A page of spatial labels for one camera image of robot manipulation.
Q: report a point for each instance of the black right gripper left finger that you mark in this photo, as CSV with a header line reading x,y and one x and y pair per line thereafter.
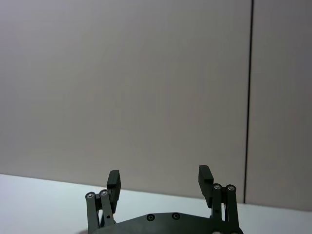
x,y
114,192

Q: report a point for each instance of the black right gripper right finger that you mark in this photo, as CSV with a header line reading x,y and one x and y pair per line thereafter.
x,y
219,200

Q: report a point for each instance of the white table cloth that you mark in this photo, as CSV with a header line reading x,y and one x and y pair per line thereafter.
x,y
48,207

